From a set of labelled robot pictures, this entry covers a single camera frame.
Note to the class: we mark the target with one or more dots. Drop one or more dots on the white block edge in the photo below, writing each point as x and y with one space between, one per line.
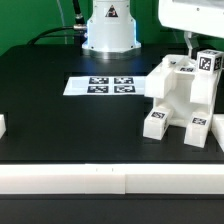
2 125
218 129

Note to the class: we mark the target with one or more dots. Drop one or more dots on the white tagged cube edge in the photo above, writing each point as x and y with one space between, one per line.
209 61

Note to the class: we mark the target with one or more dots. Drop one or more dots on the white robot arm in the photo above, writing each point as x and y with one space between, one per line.
111 30

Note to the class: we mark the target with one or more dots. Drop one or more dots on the white block right edge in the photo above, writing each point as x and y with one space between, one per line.
218 129

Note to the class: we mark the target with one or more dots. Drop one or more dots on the white chair seat part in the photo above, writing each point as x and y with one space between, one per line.
180 106

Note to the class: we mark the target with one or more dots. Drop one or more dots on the white chair back part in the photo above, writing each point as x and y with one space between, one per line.
161 79

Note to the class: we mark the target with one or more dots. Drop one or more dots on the white block left edge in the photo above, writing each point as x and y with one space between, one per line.
2 125

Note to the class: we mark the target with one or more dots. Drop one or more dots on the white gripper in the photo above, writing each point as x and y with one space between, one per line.
193 16

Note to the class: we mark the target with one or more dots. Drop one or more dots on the white front rail wall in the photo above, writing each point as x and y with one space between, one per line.
112 179

